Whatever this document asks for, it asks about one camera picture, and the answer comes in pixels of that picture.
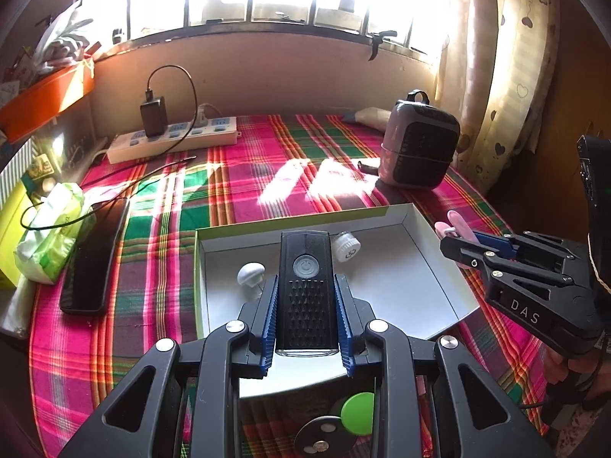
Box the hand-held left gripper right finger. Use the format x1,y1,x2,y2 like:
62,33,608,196
334,274,557,458

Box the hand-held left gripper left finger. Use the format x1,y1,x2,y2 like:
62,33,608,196
57,274,280,458

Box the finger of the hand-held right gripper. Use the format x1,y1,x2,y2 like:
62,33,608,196
475,230,582,261
440,237,574,289

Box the pink clip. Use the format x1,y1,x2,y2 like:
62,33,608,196
435,211,492,268

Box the black bike light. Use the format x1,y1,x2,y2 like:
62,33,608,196
276,230,341,358

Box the white cardboard box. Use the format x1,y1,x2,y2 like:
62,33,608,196
193,203,480,399

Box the green mushroom knob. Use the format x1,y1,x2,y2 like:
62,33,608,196
340,391,376,436

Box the black and white round gadget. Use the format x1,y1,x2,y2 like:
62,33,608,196
293,415,364,458

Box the person's right hand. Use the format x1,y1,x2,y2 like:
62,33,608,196
544,349,590,388

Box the white mushroom knob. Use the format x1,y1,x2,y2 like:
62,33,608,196
237,262,268,302

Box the white round cap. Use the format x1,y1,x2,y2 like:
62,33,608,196
333,231,360,263

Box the plaid tablecloth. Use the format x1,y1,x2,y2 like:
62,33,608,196
29,113,554,458

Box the pink portable heater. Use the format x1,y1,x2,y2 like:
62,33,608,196
379,90,461,189

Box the beige tube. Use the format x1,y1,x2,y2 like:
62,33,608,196
344,107,394,131

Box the heart print curtain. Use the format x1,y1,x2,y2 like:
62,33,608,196
432,0,563,183

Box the black smartphone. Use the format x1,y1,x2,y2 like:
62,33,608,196
60,198,131,316

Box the white power strip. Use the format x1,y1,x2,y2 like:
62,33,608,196
106,115,238,164

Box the black window clip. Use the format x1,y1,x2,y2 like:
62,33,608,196
367,31,398,62

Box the green tissue pack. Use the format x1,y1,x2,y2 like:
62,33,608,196
14,182,95,285

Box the black charger adapter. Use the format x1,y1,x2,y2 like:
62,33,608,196
139,97,168,138

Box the yellow box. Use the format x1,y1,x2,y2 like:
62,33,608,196
0,179,38,289

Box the small green yellow packet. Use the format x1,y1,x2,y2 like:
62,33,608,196
21,153,61,197

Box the striped box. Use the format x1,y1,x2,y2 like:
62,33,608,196
0,140,40,201

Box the orange plastic tray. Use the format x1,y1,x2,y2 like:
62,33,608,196
0,63,96,143

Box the white plastic bags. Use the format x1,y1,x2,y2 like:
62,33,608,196
31,0,103,76

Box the black charging cable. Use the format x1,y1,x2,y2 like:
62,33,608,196
20,64,200,245

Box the barred window frame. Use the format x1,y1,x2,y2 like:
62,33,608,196
81,0,450,65

